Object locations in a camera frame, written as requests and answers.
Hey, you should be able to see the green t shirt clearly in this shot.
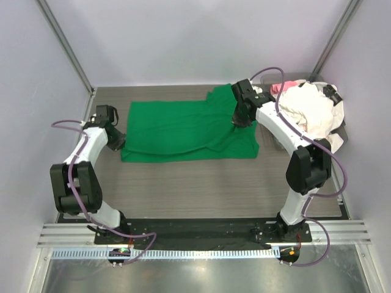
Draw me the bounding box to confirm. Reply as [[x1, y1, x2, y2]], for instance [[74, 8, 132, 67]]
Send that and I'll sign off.
[[121, 84, 260, 163]]

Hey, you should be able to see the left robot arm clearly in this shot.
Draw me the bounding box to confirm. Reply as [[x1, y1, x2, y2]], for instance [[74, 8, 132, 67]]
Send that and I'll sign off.
[[49, 105, 130, 236]]

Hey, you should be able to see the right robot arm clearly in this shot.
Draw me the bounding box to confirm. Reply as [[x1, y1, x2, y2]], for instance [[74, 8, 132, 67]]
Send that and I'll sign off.
[[231, 79, 331, 242]]

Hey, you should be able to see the pink t shirt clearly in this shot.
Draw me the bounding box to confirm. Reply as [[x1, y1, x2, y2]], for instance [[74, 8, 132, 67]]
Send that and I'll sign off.
[[270, 79, 306, 95]]

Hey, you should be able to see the white t shirt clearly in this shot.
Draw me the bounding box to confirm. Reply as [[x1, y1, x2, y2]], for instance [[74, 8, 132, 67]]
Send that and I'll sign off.
[[279, 81, 345, 153]]

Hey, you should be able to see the clear plastic bin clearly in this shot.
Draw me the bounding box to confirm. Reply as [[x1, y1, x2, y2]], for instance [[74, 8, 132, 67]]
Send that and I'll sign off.
[[279, 73, 347, 153]]

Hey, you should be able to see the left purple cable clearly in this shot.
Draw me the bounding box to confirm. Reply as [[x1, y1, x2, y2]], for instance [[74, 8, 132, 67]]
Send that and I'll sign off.
[[50, 119, 157, 265]]

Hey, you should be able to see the left aluminium corner post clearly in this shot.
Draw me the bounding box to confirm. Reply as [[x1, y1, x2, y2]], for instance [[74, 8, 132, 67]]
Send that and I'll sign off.
[[35, 0, 96, 96]]

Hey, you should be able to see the aluminium corner post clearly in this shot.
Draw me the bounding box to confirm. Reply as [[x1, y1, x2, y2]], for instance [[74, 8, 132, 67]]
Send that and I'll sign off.
[[309, 0, 363, 82], [35, 0, 96, 96]]

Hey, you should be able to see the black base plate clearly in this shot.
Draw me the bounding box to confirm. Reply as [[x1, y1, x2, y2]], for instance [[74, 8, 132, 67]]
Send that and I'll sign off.
[[91, 217, 313, 248]]

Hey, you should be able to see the white slotted cable duct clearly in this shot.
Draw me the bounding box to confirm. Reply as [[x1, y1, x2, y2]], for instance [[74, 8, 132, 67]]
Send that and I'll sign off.
[[51, 247, 280, 261]]

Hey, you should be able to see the aluminium rail frame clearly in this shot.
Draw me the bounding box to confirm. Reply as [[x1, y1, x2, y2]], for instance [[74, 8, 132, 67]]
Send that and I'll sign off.
[[37, 218, 371, 251]]

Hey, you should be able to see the right aluminium corner post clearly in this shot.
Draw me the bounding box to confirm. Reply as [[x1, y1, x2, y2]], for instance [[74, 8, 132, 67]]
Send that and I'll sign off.
[[309, 0, 363, 82]]

